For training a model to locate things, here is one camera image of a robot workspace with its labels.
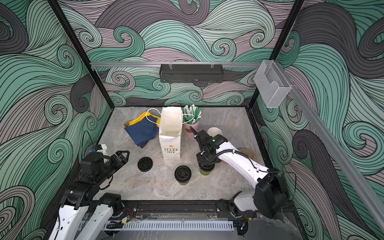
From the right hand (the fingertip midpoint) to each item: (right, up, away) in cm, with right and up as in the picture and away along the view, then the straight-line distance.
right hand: (206, 162), depth 80 cm
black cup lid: (-35, -3, +6) cm, 36 cm away
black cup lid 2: (-13, -4, -6) cm, 15 cm away
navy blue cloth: (-40, +16, +17) cm, 46 cm away
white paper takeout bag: (-22, +15, +14) cm, 30 cm away
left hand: (-41, +7, -8) cm, 42 cm away
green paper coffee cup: (-12, -7, -8) cm, 16 cm away
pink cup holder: (-10, +14, +15) cm, 23 cm away
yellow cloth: (-44, +26, +31) cm, 60 cm away
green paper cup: (-1, -4, -3) cm, 5 cm away
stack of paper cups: (+5, +16, +6) cm, 18 cm away
